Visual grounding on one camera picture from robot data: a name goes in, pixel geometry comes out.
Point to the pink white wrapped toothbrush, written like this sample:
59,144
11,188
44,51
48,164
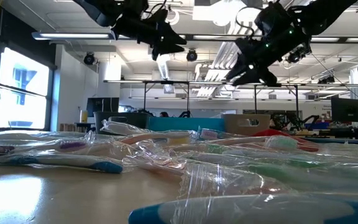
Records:
209,134

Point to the wooden blocks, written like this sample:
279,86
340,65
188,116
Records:
67,127

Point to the person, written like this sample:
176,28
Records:
164,114

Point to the purple white wrapped toothbrush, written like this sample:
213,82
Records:
70,145

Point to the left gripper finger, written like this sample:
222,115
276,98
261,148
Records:
171,37
166,49

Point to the teal plastic bin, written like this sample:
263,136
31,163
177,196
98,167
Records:
185,124

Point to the large bright window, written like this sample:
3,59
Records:
26,109

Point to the red cloth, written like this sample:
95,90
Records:
269,133

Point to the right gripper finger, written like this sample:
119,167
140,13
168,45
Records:
244,68
249,77

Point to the blue white wrapped toothbrush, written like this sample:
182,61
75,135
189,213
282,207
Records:
73,161
244,211

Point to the yellow cup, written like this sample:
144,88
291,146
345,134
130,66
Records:
84,116

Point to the pale plastic bin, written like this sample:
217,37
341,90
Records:
264,124

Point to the black metal rig frame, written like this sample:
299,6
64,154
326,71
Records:
166,82
296,99

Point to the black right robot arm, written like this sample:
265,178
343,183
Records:
325,15

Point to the dark grey plastic bin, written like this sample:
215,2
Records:
141,123

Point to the black desk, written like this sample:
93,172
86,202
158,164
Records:
343,133

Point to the black ceiling camera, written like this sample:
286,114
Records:
300,55
191,55
89,58

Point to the orange toothbrush yellow bristles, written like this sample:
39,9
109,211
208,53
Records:
154,137

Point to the blue storage crates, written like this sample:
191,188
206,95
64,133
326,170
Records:
317,125

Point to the long ceiling light strip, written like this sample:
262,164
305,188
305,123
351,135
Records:
325,39
73,35
213,37

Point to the black computer monitor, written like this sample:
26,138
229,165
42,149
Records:
102,105
348,109

